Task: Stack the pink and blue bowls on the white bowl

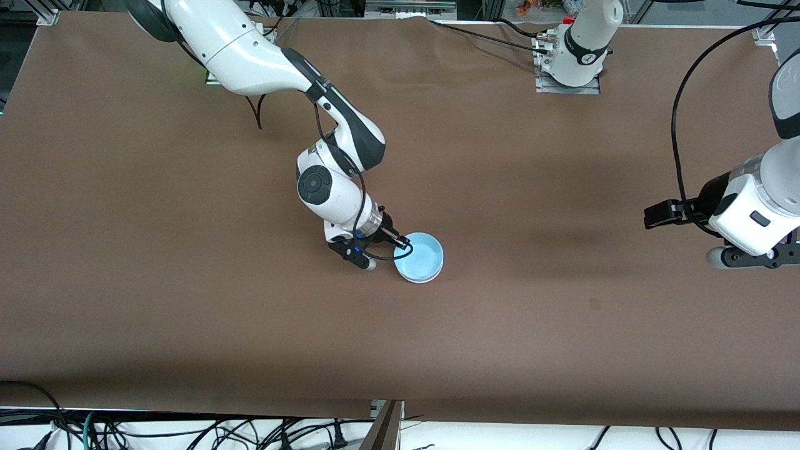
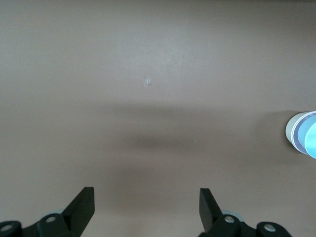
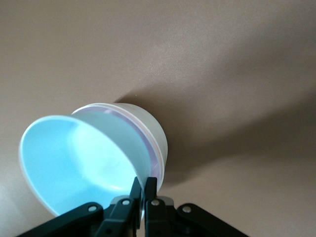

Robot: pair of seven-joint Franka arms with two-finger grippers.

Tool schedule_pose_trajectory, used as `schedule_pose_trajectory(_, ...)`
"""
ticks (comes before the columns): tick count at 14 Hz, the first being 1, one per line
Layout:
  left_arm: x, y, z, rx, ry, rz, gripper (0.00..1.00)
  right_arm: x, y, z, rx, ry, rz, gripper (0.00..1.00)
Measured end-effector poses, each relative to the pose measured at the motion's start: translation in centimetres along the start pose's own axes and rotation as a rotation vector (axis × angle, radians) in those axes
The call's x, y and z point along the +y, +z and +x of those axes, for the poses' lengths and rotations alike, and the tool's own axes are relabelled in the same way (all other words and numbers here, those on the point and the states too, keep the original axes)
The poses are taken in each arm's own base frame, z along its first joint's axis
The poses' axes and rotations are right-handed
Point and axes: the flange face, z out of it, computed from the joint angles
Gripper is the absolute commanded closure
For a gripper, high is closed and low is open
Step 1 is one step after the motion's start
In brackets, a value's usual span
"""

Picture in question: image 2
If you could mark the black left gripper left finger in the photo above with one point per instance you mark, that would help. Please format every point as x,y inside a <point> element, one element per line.
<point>74,212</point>

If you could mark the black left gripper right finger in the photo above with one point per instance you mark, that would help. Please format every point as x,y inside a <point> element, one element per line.
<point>212,212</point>

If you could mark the light blue plastic bowl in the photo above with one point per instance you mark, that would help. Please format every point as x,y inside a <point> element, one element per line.
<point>309,138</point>

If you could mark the clear tape patch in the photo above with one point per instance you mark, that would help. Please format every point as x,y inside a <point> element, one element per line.
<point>147,81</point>

